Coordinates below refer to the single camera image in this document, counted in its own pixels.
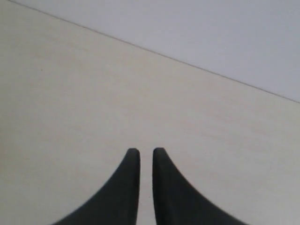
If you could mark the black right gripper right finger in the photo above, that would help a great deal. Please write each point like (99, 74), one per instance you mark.
(177, 202)

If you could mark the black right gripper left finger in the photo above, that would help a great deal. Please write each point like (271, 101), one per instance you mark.
(116, 203)

